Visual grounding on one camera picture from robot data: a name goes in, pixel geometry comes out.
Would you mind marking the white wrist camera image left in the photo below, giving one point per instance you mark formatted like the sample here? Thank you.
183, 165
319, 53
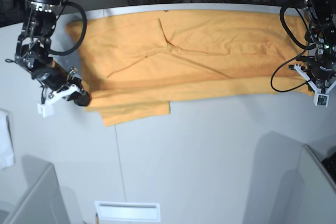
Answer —
46, 107

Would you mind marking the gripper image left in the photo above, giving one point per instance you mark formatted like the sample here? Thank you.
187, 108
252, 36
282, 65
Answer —
58, 79

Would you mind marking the grey bin lower left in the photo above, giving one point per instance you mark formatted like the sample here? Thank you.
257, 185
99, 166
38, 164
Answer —
42, 201

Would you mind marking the grey bin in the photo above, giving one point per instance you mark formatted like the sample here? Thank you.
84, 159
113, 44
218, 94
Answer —
42, 201
306, 194

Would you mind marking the grey bin lower right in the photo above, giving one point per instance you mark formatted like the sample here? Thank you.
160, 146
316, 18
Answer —
306, 194

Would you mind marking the orange yellow T-shirt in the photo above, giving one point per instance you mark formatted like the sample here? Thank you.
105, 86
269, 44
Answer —
135, 65

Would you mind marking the black cable image right arm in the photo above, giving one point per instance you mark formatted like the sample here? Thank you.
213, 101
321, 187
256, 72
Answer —
288, 61

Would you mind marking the wooden pencil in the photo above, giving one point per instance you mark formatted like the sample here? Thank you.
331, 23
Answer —
96, 219

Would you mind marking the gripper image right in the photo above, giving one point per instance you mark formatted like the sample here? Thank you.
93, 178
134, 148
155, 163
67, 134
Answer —
320, 70

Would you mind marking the white cloth at left edge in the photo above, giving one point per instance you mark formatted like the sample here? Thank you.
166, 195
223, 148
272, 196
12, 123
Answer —
7, 152

